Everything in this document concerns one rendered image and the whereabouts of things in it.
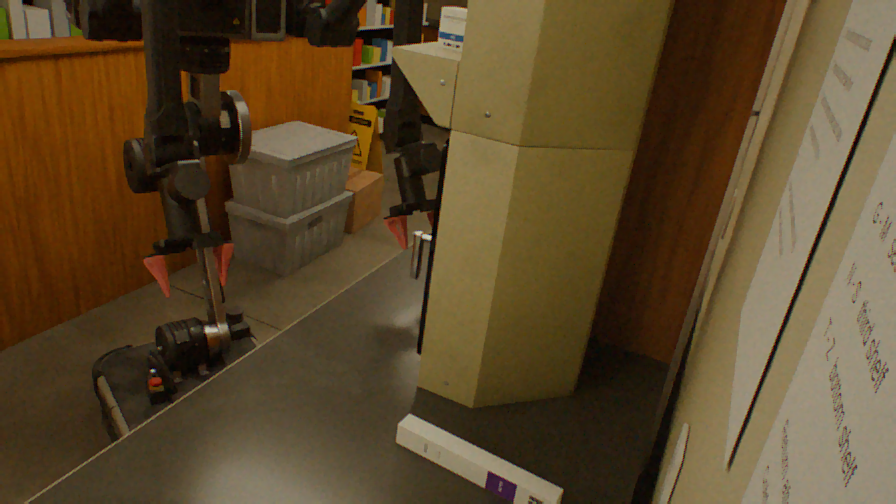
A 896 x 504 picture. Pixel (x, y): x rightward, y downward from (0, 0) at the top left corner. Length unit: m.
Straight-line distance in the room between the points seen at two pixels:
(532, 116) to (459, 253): 0.25
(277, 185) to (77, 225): 0.87
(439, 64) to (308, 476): 0.62
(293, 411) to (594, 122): 0.66
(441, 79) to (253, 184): 2.49
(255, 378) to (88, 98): 1.99
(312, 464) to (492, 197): 0.48
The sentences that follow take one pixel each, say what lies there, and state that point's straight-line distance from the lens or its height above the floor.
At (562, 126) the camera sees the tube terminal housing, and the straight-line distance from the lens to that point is 0.97.
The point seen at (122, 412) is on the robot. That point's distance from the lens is 2.30.
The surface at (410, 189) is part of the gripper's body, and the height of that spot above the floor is 1.16.
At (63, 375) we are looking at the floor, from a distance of 2.92.
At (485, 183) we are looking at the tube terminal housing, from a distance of 0.98.
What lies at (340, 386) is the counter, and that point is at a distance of 1.18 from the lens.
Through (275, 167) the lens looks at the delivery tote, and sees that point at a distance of 3.27.
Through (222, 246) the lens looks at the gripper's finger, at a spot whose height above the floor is 1.11.
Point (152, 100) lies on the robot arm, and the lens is 1.24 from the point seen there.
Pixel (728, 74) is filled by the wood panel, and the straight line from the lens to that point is 1.25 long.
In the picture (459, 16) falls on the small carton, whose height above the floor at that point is 1.56.
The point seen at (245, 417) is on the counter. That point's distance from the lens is 1.12.
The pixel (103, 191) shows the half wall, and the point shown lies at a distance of 3.15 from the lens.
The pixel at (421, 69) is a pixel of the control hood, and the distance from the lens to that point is 1.00.
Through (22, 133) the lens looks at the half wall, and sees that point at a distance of 2.88.
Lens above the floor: 1.65
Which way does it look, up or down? 24 degrees down
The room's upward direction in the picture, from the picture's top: 9 degrees clockwise
